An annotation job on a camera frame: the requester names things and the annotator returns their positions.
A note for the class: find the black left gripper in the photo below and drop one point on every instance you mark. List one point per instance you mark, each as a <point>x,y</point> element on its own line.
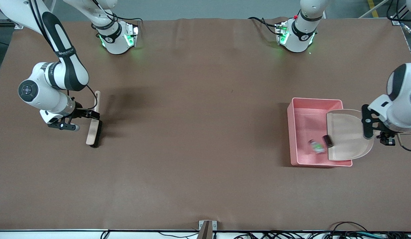
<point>387,135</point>

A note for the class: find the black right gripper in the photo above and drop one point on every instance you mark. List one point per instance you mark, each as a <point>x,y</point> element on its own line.
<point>80,113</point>

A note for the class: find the brown table mat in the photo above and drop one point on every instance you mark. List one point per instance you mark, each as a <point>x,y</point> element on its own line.
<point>192,186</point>

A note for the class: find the white green push button switch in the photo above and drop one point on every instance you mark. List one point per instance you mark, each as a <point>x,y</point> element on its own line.
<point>316,146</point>

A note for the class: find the dark brown cylindrical capacitor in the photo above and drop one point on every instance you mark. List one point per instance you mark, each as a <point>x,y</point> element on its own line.
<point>327,141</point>

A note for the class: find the beige plastic dustpan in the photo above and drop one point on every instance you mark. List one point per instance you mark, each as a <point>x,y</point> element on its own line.
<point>346,136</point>

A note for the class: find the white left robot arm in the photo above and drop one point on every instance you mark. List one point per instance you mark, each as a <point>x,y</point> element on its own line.
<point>404,106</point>

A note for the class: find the aluminium frame profile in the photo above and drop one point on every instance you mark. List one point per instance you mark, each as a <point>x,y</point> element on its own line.
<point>396,20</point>
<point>6,21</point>

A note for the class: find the pink plastic bin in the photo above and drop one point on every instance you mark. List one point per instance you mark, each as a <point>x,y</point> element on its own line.
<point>301,132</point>

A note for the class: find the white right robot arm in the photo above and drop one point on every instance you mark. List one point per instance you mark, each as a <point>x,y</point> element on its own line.
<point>42,93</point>

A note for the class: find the beige brush with black bristles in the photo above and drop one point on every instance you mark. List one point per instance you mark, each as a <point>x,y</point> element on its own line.
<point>92,132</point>

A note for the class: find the metal table edge bracket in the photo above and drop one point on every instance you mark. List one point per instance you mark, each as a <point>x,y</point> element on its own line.
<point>208,229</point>

